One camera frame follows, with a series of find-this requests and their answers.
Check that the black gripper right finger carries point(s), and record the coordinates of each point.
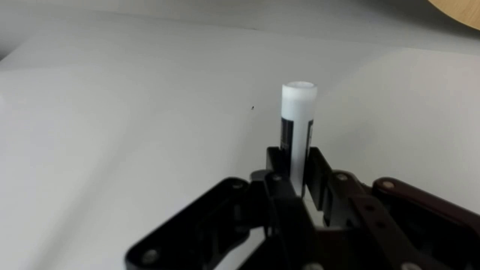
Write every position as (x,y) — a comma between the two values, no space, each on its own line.
(391,225)

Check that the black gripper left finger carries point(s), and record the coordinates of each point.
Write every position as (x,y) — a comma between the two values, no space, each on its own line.
(215,225)

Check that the black and white marker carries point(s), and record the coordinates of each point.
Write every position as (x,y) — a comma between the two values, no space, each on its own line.
(299,105)

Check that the round wooden table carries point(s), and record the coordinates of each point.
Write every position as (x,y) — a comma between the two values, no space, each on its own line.
(463,9)

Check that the white wall whiteboard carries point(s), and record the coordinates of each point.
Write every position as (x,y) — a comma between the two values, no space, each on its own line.
(125,139)

